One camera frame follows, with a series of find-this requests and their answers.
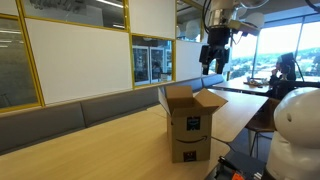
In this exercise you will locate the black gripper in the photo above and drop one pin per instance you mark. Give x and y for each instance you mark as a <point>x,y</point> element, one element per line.
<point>216,46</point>

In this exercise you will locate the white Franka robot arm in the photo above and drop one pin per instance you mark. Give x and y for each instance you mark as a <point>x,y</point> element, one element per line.
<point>296,133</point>

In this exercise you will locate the brown cardboard shipping box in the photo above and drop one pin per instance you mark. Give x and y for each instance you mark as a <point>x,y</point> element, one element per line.
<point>193,133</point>

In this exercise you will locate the black orange equipment box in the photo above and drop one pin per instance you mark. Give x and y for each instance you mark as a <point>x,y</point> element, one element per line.
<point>240,163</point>

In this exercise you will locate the wooden background table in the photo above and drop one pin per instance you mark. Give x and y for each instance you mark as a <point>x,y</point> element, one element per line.
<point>240,85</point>

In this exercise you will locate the seated person dark jacket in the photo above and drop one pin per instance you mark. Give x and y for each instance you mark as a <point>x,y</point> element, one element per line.
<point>283,76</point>

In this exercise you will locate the dark chair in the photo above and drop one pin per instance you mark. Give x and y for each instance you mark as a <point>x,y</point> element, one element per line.
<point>263,121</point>

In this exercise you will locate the grey upholstered bench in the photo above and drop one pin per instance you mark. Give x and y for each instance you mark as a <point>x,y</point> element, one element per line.
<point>66,123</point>

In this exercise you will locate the yellow window frame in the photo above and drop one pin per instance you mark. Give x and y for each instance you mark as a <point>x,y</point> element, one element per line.
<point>30,50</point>

